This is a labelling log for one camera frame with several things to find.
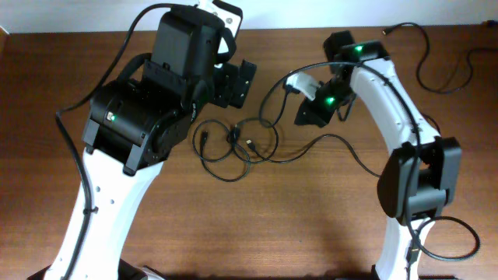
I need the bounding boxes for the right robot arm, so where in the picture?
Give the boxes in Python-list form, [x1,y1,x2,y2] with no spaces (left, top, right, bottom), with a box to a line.
[285,31,461,279]

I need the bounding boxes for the right camera cable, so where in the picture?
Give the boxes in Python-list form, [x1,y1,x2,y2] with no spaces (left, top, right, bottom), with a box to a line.
[258,61,482,261]

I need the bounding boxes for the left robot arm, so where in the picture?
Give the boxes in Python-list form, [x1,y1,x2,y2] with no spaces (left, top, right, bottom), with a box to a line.
[35,1,256,279]

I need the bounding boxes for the left camera cable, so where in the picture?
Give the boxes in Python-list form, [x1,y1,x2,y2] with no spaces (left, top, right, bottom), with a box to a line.
[54,2,199,280]

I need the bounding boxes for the camera cable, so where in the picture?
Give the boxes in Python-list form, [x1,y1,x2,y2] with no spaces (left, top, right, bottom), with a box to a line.
[54,2,199,280]
[258,61,482,261]

